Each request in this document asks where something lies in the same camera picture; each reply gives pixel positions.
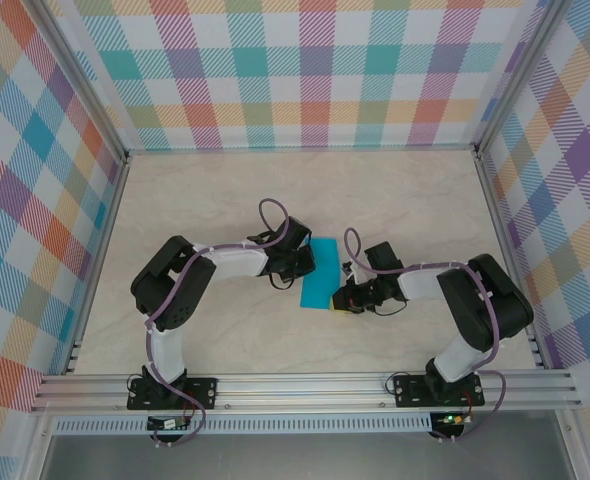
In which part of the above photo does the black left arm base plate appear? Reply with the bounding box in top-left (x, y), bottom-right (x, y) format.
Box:
top-left (126, 375), bottom-right (220, 412)

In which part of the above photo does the blue cloth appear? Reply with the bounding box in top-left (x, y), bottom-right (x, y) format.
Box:
top-left (297, 236), bottom-right (344, 311)

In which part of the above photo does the small circuit board with label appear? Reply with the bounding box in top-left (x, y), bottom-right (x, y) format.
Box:
top-left (146, 414), bottom-right (192, 432)

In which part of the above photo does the black round cable mount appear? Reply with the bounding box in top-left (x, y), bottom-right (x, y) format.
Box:
top-left (149, 429), bottom-right (186, 449)
top-left (427, 427), bottom-right (476, 445)

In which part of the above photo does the grey metal shelf panel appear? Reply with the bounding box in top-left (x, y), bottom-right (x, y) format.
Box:
top-left (39, 432), bottom-right (576, 480)

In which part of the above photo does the thin black right gripper cable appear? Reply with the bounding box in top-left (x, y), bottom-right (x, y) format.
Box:
top-left (374, 294), bottom-right (409, 318)

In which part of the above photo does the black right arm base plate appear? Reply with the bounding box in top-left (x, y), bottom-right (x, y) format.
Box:
top-left (392, 373), bottom-right (485, 409)

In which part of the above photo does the small circuit board green light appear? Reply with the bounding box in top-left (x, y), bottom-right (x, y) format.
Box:
top-left (434, 412), bottom-right (471, 429)

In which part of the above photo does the aluminium frame floor rail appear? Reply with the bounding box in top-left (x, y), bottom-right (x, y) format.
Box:
top-left (62, 154), bottom-right (132, 376)
top-left (474, 152), bottom-right (549, 371)

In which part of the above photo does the slotted grey cable duct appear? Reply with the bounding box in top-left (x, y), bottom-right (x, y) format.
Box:
top-left (52, 412), bottom-right (434, 435)

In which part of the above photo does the long aluminium mounting rail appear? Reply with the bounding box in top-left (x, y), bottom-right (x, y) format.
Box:
top-left (30, 369), bottom-right (584, 414)

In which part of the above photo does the aluminium frame post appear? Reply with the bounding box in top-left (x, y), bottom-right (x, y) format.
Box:
top-left (472, 0), bottom-right (576, 159)
top-left (27, 0), bottom-right (131, 164)

